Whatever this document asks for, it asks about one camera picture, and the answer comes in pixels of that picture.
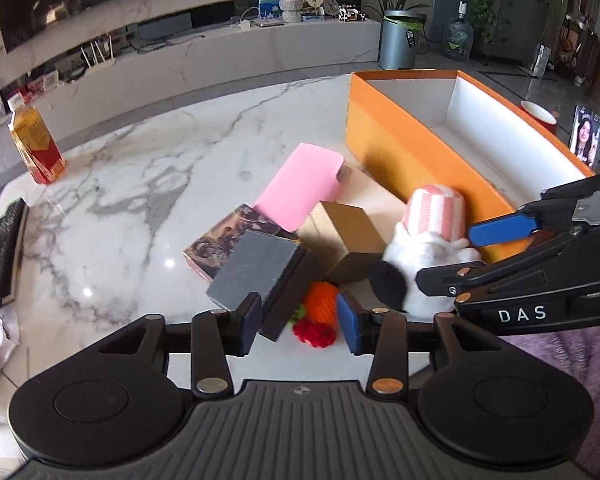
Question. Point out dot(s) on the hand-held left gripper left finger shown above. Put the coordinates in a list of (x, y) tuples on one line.
[(252, 325)]

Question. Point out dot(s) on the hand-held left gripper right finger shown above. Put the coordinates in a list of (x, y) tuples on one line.
[(347, 327)]

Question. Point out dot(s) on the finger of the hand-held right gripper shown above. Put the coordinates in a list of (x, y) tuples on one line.
[(480, 277), (500, 229)]

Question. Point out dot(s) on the crochet orange fruit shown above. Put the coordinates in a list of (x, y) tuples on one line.
[(320, 302)]

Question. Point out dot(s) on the black box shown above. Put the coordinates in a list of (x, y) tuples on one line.
[(255, 270)]

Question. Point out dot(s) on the plush toy with striped hat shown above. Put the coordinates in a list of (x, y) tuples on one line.
[(430, 215)]

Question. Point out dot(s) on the printed picture box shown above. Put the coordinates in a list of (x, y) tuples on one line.
[(215, 247)]

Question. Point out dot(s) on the gold brown box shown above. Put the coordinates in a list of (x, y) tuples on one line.
[(340, 235)]

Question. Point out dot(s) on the pink box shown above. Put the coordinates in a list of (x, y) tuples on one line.
[(295, 185)]

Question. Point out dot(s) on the orange cardboard box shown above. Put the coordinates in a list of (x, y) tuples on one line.
[(380, 130)]

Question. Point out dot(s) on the person's right forearm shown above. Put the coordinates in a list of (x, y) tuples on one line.
[(585, 375)]

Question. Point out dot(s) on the red cup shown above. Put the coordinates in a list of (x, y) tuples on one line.
[(537, 115)]

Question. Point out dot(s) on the white floor appliance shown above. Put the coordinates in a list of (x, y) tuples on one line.
[(541, 60)]

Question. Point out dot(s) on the wooden cabinet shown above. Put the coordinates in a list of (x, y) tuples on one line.
[(595, 55)]

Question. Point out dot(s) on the clear water jug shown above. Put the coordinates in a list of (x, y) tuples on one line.
[(457, 35)]

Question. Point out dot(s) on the grey cabinet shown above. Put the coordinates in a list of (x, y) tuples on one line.
[(522, 25)]

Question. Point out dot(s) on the silver trash bin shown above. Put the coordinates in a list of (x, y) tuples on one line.
[(400, 45)]

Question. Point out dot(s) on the black keyboard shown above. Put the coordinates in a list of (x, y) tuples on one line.
[(5, 250)]

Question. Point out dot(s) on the white marble tv cabinet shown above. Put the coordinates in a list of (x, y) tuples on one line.
[(230, 60)]

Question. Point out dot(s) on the yellow red drink bottle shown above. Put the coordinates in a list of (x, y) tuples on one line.
[(35, 145)]

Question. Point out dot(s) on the white woven pot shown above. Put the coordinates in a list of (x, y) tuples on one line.
[(291, 10)]

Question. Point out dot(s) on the white router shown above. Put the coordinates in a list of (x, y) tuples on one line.
[(100, 57)]

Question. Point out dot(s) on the grey speaker box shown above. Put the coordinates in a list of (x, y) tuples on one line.
[(165, 27)]

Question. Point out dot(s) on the red packets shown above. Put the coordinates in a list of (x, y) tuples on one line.
[(35, 87)]

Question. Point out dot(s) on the photo frame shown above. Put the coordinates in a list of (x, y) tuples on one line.
[(587, 135)]

